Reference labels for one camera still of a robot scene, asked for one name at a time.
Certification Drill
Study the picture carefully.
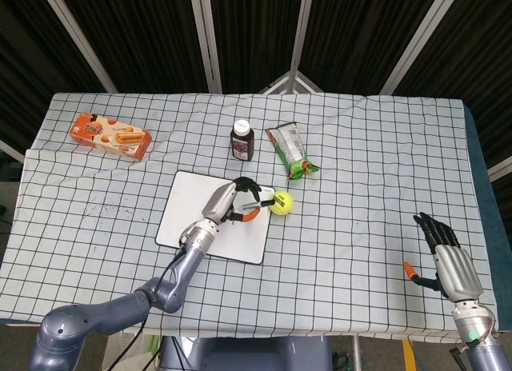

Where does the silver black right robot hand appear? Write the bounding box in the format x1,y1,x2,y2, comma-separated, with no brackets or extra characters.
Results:
402,211,484,301

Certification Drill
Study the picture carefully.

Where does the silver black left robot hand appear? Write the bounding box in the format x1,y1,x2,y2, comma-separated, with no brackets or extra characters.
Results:
202,177,263,225

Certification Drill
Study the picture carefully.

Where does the green black whiteboard marker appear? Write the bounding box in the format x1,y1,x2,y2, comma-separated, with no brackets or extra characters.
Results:
239,197,275,210

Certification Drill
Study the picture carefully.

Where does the white rectangular board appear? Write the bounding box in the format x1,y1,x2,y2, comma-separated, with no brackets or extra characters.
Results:
154,170,276,265

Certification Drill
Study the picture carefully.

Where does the grape juice bottle white cap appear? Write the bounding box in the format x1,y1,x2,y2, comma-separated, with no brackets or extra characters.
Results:
229,120,255,162

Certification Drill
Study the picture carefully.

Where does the yellow tennis ball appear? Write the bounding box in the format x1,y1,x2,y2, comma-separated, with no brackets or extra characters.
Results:
268,189,294,217

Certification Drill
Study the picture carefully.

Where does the green snack bag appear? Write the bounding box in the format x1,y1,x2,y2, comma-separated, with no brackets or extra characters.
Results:
266,122,321,182

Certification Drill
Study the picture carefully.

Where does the white black checkered tablecloth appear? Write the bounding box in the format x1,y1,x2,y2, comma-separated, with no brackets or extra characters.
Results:
0,91,501,342

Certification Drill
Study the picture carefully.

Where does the orange biscuit box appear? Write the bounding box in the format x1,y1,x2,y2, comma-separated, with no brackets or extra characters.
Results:
70,112,153,162

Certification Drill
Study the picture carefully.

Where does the white triangular partition foot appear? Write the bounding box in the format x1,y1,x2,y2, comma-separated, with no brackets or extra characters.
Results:
258,70,322,95

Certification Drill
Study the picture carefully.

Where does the grey robot torso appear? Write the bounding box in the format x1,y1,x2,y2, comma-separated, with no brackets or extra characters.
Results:
159,335,333,371

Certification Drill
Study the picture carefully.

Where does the copper wrist wire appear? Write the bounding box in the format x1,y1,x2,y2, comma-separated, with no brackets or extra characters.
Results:
478,306,499,342

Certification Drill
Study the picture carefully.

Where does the white partition frame post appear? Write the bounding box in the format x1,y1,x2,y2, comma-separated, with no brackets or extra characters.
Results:
38,0,118,94
379,0,462,96
189,0,223,94
286,0,316,94

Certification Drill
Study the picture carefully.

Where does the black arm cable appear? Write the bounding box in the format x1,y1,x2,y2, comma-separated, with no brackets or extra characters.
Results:
104,246,189,371

